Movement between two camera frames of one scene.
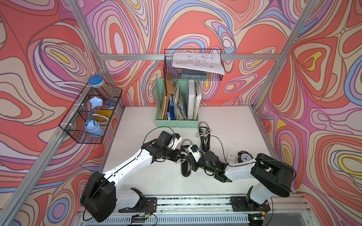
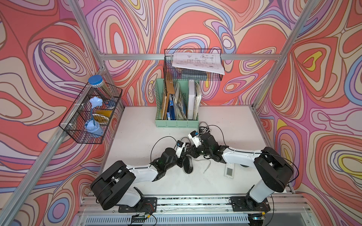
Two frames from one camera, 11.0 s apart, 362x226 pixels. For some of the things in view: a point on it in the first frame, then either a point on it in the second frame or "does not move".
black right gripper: (193, 162) -> (193, 153)
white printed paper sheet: (209, 62) does not move
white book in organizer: (191, 100) does not move
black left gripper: (176, 157) -> (180, 161)
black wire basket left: (89, 116) does not move
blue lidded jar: (97, 82) does not move
